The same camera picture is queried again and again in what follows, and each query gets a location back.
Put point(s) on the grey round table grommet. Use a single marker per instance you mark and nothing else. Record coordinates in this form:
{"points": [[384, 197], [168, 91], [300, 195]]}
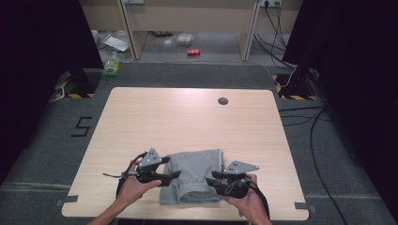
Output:
{"points": [[222, 101]]}

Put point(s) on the red drink can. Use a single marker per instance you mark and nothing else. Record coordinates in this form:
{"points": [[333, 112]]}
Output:
{"points": [[193, 52]]}

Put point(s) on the black curtain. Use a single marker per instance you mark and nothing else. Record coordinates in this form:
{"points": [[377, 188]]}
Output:
{"points": [[37, 62], [359, 78]]}

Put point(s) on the clear plastic container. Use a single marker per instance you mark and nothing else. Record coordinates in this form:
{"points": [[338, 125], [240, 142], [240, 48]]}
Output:
{"points": [[184, 39]]}

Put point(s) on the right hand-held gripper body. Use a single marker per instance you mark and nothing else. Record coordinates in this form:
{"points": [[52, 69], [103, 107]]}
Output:
{"points": [[237, 181]]}

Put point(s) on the person's right hand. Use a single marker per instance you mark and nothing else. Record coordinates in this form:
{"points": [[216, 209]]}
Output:
{"points": [[250, 203]]}

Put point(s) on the black stand base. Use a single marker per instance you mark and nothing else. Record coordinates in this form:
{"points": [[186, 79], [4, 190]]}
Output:
{"points": [[84, 82], [297, 86]]}

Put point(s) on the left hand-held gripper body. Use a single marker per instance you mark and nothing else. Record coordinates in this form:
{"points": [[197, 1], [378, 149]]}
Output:
{"points": [[150, 168]]}

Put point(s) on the grey shorts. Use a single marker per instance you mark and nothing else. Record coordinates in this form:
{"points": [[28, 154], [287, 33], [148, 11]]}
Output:
{"points": [[194, 175]]}

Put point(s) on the white plastic bag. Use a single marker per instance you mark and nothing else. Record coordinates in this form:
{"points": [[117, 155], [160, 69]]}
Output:
{"points": [[116, 43]]}

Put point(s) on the green plastic packet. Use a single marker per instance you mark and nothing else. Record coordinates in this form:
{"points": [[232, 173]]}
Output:
{"points": [[111, 67]]}

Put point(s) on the person's left hand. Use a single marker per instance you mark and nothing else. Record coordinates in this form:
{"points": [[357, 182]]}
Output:
{"points": [[134, 187]]}

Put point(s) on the white wall socket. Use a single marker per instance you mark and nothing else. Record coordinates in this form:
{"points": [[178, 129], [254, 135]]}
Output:
{"points": [[270, 2]]}

